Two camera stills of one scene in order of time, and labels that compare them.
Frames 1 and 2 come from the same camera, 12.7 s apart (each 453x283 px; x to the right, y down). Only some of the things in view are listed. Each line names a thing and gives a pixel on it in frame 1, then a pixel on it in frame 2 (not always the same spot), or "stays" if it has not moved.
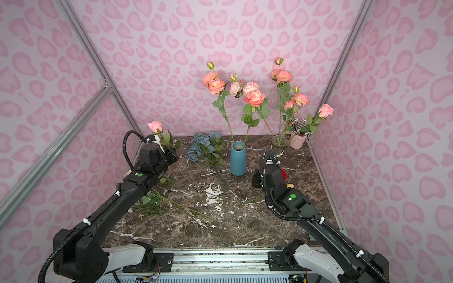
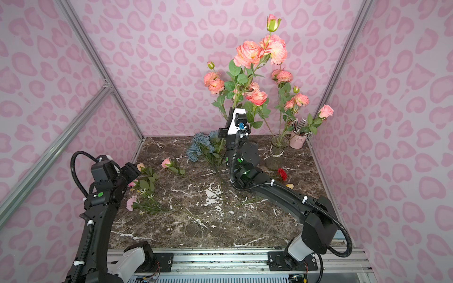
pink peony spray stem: x=288 y=105 stays
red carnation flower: x=284 y=174 stays
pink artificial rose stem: x=322 y=114 stays
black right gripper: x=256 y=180 -> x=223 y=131
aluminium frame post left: x=95 y=60 stays
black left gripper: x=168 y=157 -> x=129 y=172
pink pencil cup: x=297 y=140 stays
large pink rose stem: x=257 y=103 stays
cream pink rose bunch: x=153 y=203 -> x=248 y=56
